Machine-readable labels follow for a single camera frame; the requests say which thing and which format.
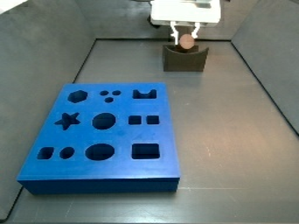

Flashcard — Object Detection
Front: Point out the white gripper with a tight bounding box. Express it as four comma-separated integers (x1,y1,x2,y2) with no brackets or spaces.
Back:
151,0,220,45

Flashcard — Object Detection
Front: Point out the brown wooden cylinder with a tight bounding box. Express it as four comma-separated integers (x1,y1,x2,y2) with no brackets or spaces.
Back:
179,34,195,49

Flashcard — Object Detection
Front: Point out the dark grey cradle stand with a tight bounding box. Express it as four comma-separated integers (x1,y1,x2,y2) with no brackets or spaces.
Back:
163,45,209,72

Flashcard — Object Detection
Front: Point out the blue foam shape-sorter block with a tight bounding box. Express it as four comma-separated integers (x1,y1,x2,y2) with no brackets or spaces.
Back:
16,83,180,194

